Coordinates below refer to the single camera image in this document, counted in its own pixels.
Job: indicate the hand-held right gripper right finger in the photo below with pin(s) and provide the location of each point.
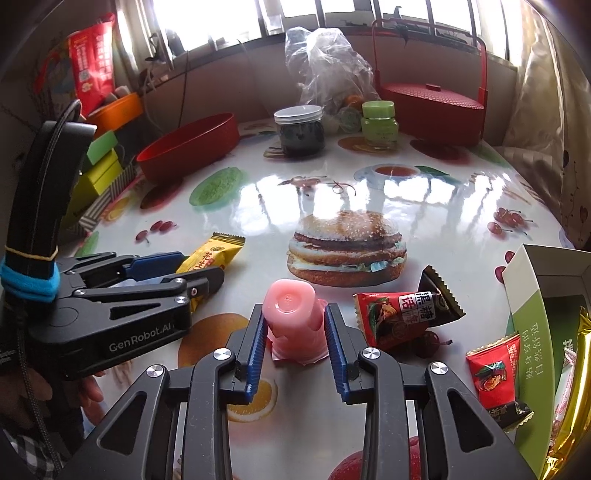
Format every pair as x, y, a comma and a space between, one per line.
334, 350

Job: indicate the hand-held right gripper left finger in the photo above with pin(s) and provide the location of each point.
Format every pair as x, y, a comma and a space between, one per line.
256, 350

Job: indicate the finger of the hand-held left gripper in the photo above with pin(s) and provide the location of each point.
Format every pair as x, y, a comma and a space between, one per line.
152, 265
203, 281

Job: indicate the gold candy packet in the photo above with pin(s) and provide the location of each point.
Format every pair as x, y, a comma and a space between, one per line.
214, 256

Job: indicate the pink jelly cup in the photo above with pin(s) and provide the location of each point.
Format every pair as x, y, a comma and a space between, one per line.
291, 309

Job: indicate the green and white cardboard box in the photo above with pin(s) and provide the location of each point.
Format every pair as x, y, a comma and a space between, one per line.
531, 332

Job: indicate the long gold snack bar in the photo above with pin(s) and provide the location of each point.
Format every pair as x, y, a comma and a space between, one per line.
575, 415

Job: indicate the person's left forearm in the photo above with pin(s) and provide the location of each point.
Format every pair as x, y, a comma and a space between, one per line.
27, 454

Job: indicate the person's left hand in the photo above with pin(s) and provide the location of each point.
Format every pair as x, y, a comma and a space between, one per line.
92, 390

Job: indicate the black and white striped box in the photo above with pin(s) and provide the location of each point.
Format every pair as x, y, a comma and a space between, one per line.
106, 201

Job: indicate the yellow-green box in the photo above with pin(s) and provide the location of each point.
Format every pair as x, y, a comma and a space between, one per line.
99, 177

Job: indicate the red and black candy packet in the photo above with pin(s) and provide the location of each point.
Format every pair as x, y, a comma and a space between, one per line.
494, 378
397, 316

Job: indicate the orange box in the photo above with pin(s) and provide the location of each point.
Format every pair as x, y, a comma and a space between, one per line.
115, 110

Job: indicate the red round bowl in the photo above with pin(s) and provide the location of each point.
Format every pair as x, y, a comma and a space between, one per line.
189, 147

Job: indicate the colourful printed bag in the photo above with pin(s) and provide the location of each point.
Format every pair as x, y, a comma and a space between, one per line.
53, 74

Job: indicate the red snack bag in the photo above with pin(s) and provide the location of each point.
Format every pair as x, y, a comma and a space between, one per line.
92, 64

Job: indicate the dark jar with clear lid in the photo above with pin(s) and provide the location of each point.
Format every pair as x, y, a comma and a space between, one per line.
299, 131

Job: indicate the small green jar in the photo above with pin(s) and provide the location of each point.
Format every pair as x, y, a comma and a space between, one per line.
378, 124

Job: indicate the white and red wrapped candy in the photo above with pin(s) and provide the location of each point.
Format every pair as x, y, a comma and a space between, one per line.
568, 374

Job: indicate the clear plastic bag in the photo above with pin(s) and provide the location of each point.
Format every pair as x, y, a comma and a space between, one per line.
328, 69

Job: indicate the window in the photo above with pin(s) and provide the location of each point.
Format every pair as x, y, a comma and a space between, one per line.
323, 18

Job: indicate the beige patterned curtain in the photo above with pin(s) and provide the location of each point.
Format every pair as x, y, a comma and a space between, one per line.
554, 138

